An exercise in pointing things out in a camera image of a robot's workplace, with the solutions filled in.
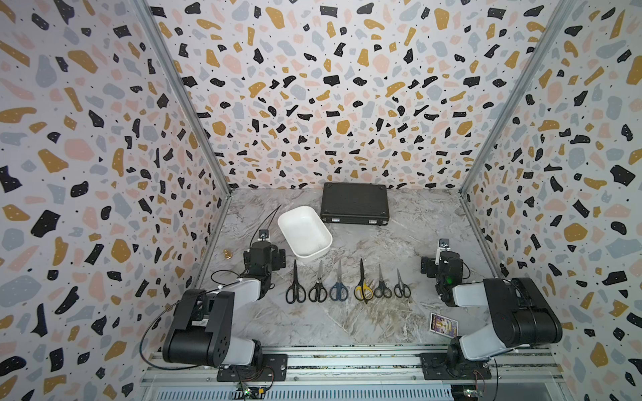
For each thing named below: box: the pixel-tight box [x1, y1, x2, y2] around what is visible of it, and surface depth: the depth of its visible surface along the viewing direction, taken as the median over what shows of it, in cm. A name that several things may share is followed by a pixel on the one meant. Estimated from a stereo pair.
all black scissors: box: [285, 258, 307, 305], surface depth 91 cm
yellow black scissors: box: [353, 258, 374, 305], surface depth 92 cm
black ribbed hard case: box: [321, 182, 390, 226], surface depth 114 cm
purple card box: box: [429, 312, 459, 339], surface depth 83 cm
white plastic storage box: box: [277, 205, 334, 262], surface depth 105 cm
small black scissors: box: [393, 268, 412, 299], surface depth 92 cm
